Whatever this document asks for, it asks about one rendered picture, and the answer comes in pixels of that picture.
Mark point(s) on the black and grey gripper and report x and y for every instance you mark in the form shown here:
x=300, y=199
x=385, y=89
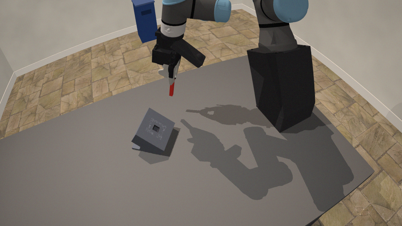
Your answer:
x=162, y=54

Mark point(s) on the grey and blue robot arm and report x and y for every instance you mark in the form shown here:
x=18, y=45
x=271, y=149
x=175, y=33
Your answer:
x=273, y=17

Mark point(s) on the dark grey sloped panel with square hole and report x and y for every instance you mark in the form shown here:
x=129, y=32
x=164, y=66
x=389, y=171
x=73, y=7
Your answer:
x=153, y=133

